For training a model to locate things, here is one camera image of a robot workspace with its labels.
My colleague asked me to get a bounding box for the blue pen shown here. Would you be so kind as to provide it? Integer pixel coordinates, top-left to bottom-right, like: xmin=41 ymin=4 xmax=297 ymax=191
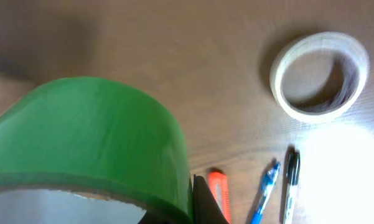
xmin=250 ymin=159 xmax=281 ymax=224

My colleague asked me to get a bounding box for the black and white marker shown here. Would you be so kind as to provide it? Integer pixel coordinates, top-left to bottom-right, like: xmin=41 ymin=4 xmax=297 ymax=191
xmin=283 ymin=148 xmax=301 ymax=224

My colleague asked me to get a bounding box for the orange utility knife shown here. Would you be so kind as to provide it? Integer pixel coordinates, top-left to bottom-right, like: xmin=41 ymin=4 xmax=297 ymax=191
xmin=208 ymin=169 xmax=231 ymax=223

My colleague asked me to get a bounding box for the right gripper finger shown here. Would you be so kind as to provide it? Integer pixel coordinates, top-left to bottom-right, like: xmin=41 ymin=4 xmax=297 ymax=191
xmin=192 ymin=175 xmax=228 ymax=224

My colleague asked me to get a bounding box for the green tape roll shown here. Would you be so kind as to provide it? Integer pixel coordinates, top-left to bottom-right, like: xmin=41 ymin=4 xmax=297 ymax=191
xmin=0 ymin=77 xmax=194 ymax=223

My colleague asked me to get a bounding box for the beige masking tape roll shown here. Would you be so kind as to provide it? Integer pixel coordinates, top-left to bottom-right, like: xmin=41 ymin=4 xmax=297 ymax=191
xmin=269 ymin=32 xmax=370 ymax=123

